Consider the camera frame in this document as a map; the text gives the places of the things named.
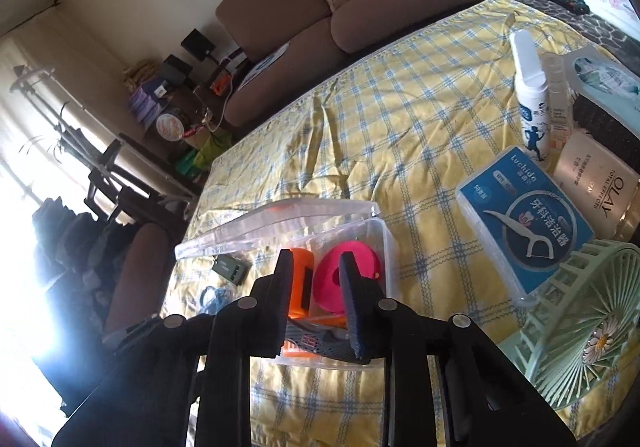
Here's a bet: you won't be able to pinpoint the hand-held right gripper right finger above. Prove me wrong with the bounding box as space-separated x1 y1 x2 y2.
339 251 578 447

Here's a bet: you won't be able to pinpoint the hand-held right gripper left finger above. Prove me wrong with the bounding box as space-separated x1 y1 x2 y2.
50 248 296 447

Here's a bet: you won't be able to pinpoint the black folding knife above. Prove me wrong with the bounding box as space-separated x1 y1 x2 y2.
285 319 373 364

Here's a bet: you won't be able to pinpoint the pink cord spool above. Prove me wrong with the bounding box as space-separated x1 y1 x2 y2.
311 241 387 315

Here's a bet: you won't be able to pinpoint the clear plastic storage box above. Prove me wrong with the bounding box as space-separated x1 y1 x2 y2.
175 199 401 370

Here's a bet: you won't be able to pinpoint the orange cylindrical container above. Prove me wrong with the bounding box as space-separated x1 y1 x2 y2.
287 248 316 320

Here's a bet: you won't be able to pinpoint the dark green whistle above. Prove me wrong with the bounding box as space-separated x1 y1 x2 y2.
212 254 250 285

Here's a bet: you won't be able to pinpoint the brown padded chair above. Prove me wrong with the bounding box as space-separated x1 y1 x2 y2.
102 222 176 343

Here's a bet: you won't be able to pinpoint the green bag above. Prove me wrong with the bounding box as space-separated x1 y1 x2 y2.
192 132 233 168

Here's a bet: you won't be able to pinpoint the blue floss pick box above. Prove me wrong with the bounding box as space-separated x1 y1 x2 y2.
456 145 596 310

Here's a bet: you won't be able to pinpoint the yellow plaid tablecloth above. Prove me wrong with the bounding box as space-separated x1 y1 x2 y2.
165 0 640 447

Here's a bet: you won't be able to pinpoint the white metal rack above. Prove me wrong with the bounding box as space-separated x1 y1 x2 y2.
10 67 201 198

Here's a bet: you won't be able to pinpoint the round white tin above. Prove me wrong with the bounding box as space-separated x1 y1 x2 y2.
156 112 185 142

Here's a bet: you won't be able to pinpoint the green handheld fan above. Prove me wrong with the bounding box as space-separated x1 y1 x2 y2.
500 239 640 410

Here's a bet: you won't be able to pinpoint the white paper sheet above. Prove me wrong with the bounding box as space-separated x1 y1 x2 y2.
237 44 291 90

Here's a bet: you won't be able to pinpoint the purple boxes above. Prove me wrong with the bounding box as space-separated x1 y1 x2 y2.
129 82 173 122

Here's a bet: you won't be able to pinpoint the black speaker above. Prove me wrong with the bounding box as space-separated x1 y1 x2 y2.
181 28 217 60
162 54 193 80

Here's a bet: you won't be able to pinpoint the Olay white box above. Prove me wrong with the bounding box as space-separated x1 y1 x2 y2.
552 129 640 243

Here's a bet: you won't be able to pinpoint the white spray bottle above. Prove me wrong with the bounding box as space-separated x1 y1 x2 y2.
509 31 551 162

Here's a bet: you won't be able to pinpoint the brown sofa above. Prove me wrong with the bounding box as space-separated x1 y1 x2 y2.
215 0 551 128

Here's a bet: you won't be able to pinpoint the small clear bottle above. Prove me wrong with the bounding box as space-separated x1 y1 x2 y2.
542 52 573 148

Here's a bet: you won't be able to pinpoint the black textured brush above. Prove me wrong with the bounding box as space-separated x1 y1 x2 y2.
572 97 640 168

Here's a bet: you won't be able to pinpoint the wet wipes pack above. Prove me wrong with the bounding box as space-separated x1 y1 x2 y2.
562 52 640 102

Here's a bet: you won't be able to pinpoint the blue cord in bag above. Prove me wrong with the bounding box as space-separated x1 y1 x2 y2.
195 284 236 315

